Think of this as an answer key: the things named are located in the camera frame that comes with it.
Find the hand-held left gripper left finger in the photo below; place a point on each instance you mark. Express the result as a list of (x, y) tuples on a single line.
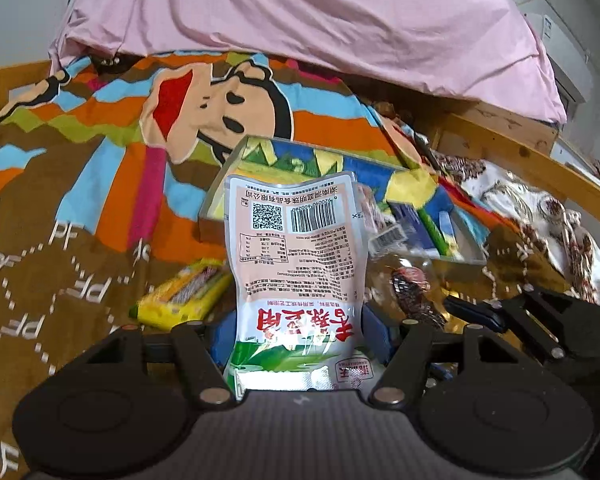
[(220, 340)]

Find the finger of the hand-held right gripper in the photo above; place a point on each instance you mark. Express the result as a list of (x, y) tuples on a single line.
[(475, 312)]

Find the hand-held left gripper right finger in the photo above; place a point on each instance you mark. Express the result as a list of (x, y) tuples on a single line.
[(377, 337)]

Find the yellow snack packet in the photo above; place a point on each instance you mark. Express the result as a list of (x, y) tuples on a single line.
[(180, 295)]

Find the blue slim packet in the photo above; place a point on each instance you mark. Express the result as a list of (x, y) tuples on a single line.
[(415, 225)]

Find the white and green snack packet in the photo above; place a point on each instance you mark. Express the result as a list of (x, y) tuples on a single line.
[(295, 260)]

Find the white floral quilt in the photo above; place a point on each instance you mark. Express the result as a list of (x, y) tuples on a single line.
[(555, 220)]

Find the white board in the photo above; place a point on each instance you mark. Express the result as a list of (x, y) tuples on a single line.
[(570, 155)]

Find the printed cartoon blanket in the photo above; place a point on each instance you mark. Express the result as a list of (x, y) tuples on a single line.
[(80, 170)]

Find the brown plush toy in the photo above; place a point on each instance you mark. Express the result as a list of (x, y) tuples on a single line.
[(387, 110)]

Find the white air conditioner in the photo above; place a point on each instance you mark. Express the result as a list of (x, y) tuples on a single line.
[(565, 50)]

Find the pink bed sheet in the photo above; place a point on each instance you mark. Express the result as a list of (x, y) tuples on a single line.
[(305, 20)]

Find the wooden bed frame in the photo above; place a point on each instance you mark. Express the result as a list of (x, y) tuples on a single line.
[(530, 160)]

